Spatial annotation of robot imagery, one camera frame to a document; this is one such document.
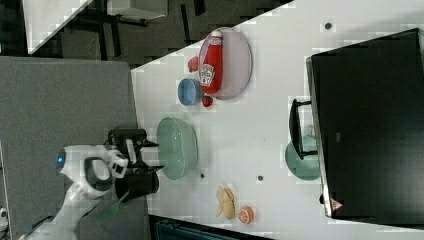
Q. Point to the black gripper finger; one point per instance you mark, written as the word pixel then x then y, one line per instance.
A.
pixel 145 169
pixel 147 143

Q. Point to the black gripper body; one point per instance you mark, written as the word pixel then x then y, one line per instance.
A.
pixel 122 145

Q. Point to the green plastic strainer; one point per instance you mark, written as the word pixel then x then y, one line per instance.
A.
pixel 177 147

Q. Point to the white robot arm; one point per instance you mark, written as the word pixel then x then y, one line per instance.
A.
pixel 94 171

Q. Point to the black utensil cup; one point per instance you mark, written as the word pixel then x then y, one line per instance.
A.
pixel 137 185

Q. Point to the green spatula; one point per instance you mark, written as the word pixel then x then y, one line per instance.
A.
pixel 108 213

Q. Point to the blue bowl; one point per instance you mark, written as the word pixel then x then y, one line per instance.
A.
pixel 189 92

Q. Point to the red toy strawberry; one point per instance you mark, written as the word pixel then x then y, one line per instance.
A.
pixel 207 101
pixel 193 64

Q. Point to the peeled toy banana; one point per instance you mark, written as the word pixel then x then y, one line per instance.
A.
pixel 226 205

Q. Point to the red ketchup bottle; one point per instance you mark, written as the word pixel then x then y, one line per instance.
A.
pixel 212 65

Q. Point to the toy orange slice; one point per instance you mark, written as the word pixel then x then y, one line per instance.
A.
pixel 246 215

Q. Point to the green mug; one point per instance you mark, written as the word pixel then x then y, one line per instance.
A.
pixel 306 168

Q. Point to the black toaster oven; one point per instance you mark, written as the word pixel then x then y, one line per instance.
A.
pixel 367 105

